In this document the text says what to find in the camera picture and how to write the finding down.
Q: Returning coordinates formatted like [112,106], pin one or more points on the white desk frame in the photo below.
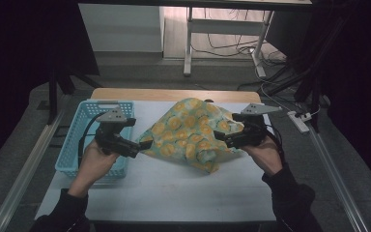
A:
[225,27]

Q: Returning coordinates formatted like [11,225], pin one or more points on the black table grommet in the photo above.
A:
[208,100]

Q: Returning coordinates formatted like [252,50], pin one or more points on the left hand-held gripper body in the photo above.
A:
[111,135]

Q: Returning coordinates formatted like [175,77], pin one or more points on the aluminium rail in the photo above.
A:
[338,180]
[22,174]

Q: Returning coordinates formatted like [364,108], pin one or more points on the person's left hand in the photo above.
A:
[91,167]

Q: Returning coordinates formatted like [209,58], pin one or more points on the white power strip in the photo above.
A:
[299,122]

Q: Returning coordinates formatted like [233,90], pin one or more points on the orange floral tote bag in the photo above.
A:
[190,135]

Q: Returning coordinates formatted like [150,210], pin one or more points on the blue plastic basket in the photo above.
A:
[74,141]

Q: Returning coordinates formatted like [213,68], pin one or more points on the white table mat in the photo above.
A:
[174,196]

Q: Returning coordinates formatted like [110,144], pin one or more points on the white cabinet panel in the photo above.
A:
[119,29]

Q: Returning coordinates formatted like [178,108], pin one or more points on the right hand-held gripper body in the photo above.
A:
[252,129]

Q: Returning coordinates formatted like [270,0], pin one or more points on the person's right hand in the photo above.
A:
[265,158]

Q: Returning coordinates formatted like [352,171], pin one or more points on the dark curtain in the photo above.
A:
[19,64]
[360,80]

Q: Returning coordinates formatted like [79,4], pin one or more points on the black metal stand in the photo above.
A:
[315,71]
[53,93]

